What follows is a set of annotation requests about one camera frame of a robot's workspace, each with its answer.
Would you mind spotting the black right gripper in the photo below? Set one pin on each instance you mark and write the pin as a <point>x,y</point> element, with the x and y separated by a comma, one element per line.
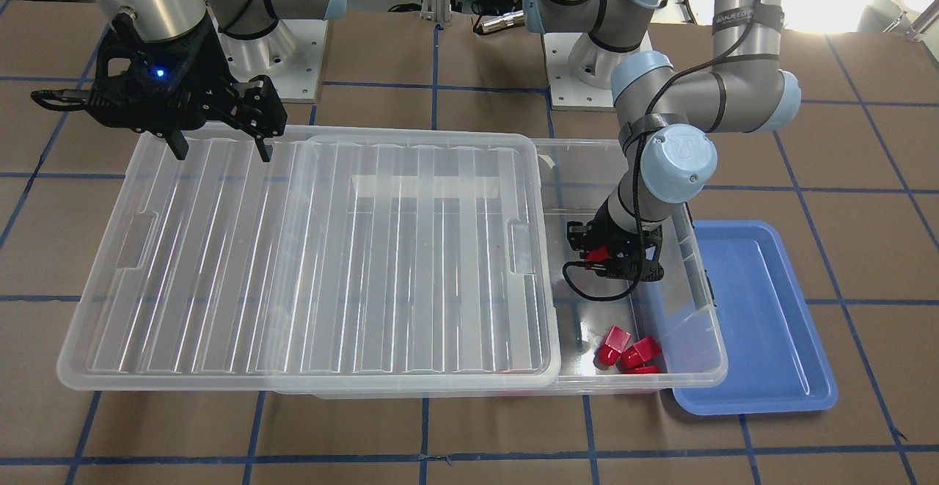
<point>203,59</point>

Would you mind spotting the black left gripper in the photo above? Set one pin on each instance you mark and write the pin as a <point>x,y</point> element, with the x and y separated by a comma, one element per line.
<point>603,230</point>

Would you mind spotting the red block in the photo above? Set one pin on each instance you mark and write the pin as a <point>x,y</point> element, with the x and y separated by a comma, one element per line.
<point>597,255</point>
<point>612,347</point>
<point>647,369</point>
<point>639,355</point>

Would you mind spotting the clear plastic box lid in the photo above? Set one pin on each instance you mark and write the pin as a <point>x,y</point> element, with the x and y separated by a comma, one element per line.
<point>195,283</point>

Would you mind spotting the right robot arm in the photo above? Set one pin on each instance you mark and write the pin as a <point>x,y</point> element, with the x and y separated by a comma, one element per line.
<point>157,20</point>

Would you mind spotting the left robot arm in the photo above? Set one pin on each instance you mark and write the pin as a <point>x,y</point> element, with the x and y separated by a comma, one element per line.
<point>666,115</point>

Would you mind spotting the clear plastic storage box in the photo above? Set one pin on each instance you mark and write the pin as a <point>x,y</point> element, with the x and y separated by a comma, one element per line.
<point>638,309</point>

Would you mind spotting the blue plastic tray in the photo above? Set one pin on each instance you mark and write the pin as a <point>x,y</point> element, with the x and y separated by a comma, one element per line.
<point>734,327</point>

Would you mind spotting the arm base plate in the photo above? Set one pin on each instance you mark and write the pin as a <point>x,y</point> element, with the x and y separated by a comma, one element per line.
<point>579,72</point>
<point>291,55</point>

